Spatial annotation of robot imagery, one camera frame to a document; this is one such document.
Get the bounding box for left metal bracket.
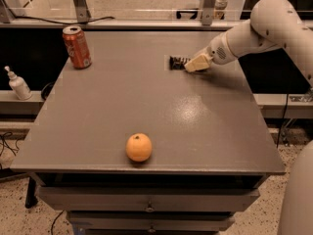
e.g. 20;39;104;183
72;0;91;24

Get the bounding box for black cable on ledge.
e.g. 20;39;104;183
9;7;115;26

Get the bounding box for white pump bottle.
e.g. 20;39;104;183
4;66;32;100

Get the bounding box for drawer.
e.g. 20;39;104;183
38;187;260;212
67;211;235;232

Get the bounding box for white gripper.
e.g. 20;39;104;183
185;33;237;72

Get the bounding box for right metal bracket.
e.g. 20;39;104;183
201;0;216;25

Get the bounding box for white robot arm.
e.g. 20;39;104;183
185;0;313;235

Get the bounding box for top drawer front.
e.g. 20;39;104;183
38;187;260;212

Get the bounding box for grey drawer cabinet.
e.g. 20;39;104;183
12;31;285;235

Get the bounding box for black cables on floor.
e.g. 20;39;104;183
0;131;25;170

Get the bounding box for metal bracket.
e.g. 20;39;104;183
72;0;91;24
201;0;216;25

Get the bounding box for red soda can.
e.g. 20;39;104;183
63;25;92;69

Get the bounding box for black rxbar chocolate wrapper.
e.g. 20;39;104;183
169;57;190;71

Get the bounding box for orange fruit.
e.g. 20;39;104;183
125;133;153;163

